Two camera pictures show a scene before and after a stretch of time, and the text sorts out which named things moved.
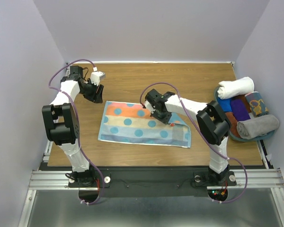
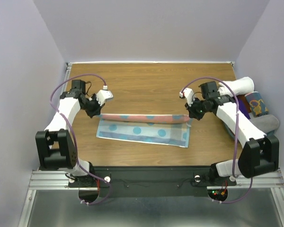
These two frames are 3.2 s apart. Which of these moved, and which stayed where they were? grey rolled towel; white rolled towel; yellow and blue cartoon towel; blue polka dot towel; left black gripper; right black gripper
Moved: left black gripper; blue polka dot towel; right black gripper
Stayed: yellow and blue cartoon towel; white rolled towel; grey rolled towel
